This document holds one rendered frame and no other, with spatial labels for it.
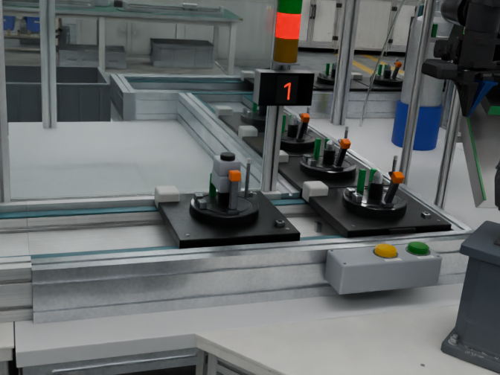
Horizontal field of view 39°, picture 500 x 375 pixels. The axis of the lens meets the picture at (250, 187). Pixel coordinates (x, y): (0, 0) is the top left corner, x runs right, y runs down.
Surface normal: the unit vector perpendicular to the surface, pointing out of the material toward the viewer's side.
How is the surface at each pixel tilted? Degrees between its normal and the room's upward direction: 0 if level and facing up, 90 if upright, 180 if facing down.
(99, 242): 0
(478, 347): 90
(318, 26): 90
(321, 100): 90
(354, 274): 90
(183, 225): 0
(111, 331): 0
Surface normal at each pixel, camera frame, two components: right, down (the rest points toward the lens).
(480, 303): -0.56, 0.24
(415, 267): 0.32, 0.34
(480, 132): 0.15, -0.43
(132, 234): 0.07, -0.94
